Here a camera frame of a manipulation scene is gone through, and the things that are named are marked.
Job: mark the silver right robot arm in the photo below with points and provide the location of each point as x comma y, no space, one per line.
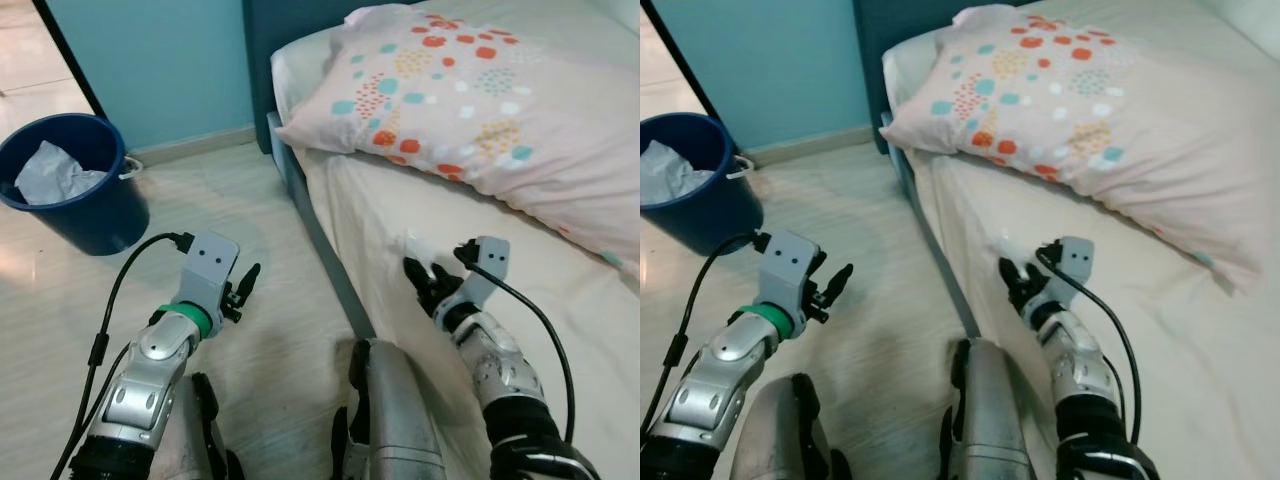
500,370
1085,380

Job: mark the silver left robot leg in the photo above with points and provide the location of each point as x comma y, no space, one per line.
195,440
780,430

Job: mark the black door frame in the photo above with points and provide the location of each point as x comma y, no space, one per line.
70,60
688,60

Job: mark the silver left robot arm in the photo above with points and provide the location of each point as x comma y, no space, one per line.
725,375
150,380

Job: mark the blue-grey upholstered bed frame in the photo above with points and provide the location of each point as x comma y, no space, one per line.
872,60
262,60

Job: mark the mattress with cream sheet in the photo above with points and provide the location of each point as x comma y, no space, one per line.
1200,350
560,340

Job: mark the silver right robot leg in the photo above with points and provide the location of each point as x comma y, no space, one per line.
1000,420
395,420

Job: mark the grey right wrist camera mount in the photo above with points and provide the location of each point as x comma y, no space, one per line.
1075,258
490,262

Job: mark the silver robot leg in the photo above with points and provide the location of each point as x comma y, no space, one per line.
395,420
780,430
195,440
1000,420

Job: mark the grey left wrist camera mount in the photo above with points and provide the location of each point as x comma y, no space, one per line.
205,265
788,262

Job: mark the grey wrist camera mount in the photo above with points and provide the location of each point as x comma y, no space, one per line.
788,262
1075,258
205,265
490,262

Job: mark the dark blue plastic bucket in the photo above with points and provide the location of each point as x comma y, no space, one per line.
100,220
720,225

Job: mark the pink dotted pillow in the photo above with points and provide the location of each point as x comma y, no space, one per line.
500,120
1100,120

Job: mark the crumpled white paper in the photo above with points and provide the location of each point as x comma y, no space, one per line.
55,175
670,175

